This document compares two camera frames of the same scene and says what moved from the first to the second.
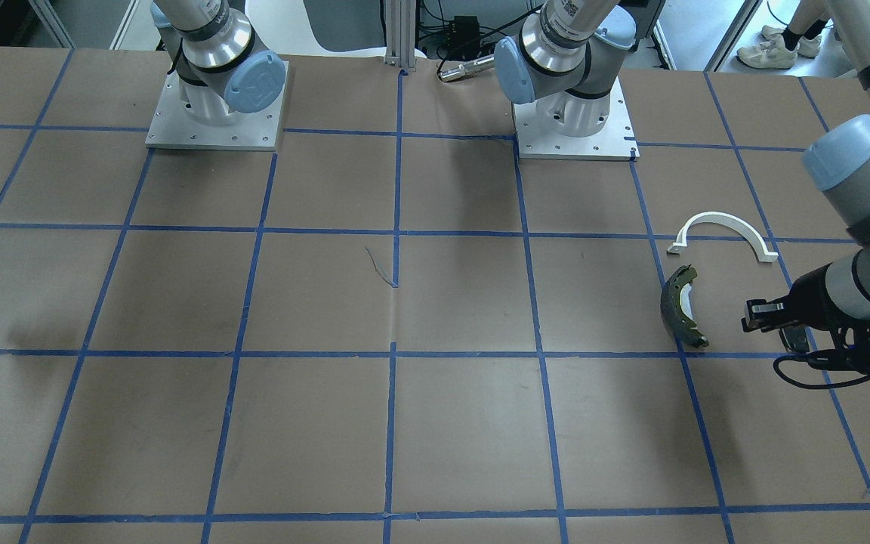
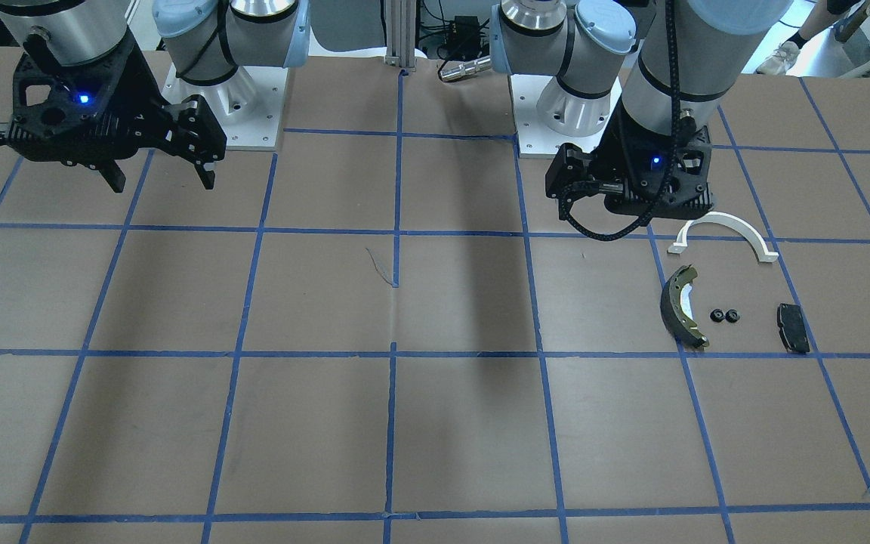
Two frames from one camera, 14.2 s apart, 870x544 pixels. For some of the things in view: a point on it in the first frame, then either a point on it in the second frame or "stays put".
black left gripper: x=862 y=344 -> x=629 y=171
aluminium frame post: x=400 y=23 stays put
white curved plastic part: x=762 y=253 stays put
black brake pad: x=797 y=338 stays put
